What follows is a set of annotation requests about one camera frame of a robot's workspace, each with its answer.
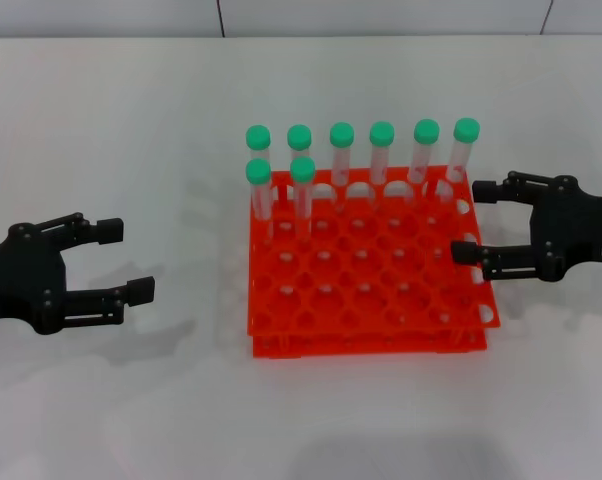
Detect clear test tube green cap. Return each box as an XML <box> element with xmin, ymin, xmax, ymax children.
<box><xmin>290</xmin><ymin>156</ymin><xmax>317</xmax><ymax>246</ymax></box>
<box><xmin>286</xmin><ymin>124</ymin><xmax>313</xmax><ymax>161</ymax></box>
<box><xmin>436</xmin><ymin>117</ymin><xmax>482</xmax><ymax>201</ymax></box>
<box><xmin>245</xmin><ymin>158</ymin><xmax>276</xmax><ymax>244</ymax></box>
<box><xmin>245</xmin><ymin>124</ymin><xmax>273</xmax><ymax>164</ymax></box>
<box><xmin>369</xmin><ymin>121</ymin><xmax>396</xmax><ymax>201</ymax></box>
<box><xmin>329</xmin><ymin>121</ymin><xmax>356</xmax><ymax>206</ymax></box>
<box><xmin>405</xmin><ymin>119</ymin><xmax>441</xmax><ymax>199</ymax></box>

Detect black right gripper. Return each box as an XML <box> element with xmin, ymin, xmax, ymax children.
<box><xmin>450</xmin><ymin>170</ymin><xmax>602</xmax><ymax>284</ymax></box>

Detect orange test tube rack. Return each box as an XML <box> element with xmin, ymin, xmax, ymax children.
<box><xmin>245</xmin><ymin>168</ymin><xmax>503</xmax><ymax>359</ymax></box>

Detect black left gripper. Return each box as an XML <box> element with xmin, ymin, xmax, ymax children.
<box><xmin>0</xmin><ymin>212</ymin><xmax>157</xmax><ymax>337</ymax></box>

